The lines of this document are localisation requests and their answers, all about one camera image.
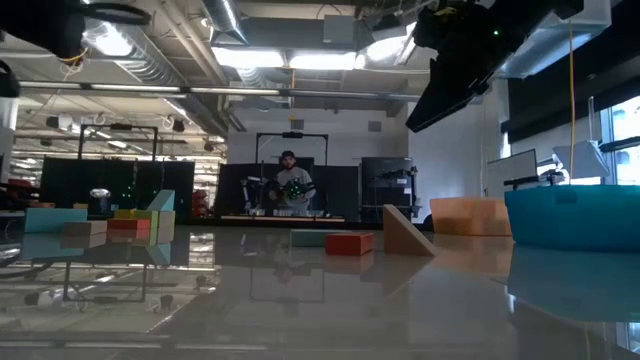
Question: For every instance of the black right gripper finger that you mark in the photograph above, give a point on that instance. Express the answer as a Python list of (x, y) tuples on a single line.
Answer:
[(432, 95), (462, 92)]

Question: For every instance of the beige wooden wedge block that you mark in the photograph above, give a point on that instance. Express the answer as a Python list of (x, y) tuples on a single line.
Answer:
[(402, 237)]

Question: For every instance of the beige rectangular wooden block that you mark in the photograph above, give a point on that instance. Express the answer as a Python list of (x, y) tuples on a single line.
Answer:
[(85, 227)]

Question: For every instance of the red rectangular wooden block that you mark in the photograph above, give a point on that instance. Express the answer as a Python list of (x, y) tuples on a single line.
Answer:
[(350, 244)]

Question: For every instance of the yellow wooden block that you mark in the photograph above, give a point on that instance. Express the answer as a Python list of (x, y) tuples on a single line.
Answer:
[(125, 214)]

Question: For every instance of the grey-green wooden block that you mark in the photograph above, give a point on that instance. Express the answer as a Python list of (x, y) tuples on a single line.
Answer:
[(307, 238)]

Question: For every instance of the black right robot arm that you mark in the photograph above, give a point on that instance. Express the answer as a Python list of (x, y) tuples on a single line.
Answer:
[(540, 20)]

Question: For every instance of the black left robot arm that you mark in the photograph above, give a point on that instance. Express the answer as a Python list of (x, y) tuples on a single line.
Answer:
[(40, 25)]

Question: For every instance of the black equipment cabinet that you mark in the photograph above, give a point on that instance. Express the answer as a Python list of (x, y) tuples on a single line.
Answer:
[(385, 175)]

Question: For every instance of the white monitor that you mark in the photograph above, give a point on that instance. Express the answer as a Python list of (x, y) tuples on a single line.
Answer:
[(515, 172)]

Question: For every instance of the horizontal silver pipe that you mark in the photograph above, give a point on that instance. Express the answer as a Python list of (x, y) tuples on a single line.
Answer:
[(325, 94)]

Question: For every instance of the grey ceiling box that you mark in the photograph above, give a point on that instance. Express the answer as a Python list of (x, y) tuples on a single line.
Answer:
[(339, 30)]

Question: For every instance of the ceiling light fixture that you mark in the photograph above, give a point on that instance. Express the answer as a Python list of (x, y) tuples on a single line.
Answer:
[(322, 61), (250, 57)]

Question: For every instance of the black partition panel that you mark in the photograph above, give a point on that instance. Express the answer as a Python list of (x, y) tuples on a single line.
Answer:
[(75, 180), (235, 190)]

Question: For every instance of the orange wooden block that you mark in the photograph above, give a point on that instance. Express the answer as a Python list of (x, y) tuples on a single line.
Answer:
[(470, 217)]

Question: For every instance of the white angled panel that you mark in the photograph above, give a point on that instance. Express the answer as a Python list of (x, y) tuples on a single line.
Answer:
[(582, 160)]

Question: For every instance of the person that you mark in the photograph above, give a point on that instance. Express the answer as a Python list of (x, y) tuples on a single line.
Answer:
[(295, 180)]

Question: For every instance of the bright window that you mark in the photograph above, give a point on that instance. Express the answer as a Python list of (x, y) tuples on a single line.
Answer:
[(625, 140)]

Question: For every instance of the teal plastic bin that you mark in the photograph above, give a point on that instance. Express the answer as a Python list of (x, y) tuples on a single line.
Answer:
[(575, 220)]

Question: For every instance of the red background object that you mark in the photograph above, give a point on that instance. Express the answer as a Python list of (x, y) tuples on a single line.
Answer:
[(200, 205)]

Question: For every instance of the large silver ventilation duct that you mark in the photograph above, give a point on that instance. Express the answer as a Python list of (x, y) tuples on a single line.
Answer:
[(560, 45)]

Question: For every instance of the black metal station frame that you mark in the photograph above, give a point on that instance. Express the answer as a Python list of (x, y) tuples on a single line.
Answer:
[(292, 134), (120, 126)]

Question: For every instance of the ribbed silver duct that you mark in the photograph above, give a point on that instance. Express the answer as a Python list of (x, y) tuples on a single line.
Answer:
[(150, 70)]

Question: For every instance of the round silver duct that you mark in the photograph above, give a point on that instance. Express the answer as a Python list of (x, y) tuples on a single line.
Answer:
[(222, 15)]

